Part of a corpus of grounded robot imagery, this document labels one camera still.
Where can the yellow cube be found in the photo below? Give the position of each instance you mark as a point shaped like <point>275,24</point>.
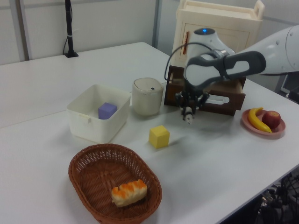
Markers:
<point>158,137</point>

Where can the red apple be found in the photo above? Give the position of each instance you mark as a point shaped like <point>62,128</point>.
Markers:
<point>271,119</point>

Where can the white plastic bin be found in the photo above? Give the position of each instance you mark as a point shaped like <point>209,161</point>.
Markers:
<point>98,128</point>

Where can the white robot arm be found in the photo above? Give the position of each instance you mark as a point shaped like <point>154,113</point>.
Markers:
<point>245,63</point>

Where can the brown wicker basket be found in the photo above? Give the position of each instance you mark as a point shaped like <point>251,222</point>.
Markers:
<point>98,172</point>

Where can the purple cube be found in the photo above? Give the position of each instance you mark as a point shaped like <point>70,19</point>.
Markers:
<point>107,111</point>

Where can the beige lidded trash can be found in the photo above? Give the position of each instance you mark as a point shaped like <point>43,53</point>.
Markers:
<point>147,98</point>

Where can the yellow banana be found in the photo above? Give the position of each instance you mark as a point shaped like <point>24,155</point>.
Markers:
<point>253,120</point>

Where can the black white panda toy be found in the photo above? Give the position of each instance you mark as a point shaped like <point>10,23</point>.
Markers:
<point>188,117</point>

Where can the pink plate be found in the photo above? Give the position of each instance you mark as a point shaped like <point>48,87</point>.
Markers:
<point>280,127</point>

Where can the black pole stand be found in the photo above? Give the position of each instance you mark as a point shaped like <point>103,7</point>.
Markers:
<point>69,23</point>

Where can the cream plastic cabinet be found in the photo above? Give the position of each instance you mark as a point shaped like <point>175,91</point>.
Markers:
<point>233,28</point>

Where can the orange glazed bread loaf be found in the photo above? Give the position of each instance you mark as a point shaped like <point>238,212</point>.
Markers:
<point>128,193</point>

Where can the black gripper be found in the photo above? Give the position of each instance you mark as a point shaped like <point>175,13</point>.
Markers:
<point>192,92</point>

